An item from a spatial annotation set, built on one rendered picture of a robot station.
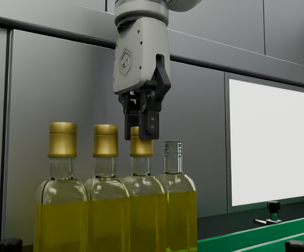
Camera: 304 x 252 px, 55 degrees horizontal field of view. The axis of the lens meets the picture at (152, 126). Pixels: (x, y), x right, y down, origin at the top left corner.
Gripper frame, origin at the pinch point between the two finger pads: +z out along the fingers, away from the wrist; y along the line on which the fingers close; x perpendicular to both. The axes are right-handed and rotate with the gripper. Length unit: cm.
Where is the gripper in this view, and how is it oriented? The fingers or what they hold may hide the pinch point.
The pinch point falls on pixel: (141, 126)
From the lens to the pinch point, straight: 43.8
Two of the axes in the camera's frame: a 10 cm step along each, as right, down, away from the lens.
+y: 5.4, -0.7, -8.4
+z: 0.0, 10.0, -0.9
